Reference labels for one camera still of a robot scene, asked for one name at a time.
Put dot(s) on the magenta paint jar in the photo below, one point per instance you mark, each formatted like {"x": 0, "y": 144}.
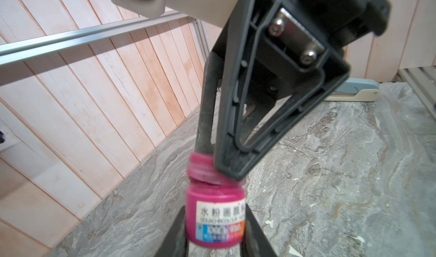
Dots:
{"x": 215, "y": 215}

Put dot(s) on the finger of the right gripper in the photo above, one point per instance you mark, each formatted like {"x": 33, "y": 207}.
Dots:
{"x": 213, "y": 73}
{"x": 248, "y": 129}

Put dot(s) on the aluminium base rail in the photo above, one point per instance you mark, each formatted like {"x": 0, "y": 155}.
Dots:
{"x": 423, "y": 82}

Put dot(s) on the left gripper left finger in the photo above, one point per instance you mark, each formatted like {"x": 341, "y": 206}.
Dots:
{"x": 175, "y": 243}

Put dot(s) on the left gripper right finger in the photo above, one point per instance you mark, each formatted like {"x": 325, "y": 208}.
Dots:
{"x": 255, "y": 243}

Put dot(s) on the blue grey stapler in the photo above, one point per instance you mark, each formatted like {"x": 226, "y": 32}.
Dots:
{"x": 356, "y": 90}

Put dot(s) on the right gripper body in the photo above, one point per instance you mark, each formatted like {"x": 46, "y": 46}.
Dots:
{"x": 282, "y": 48}

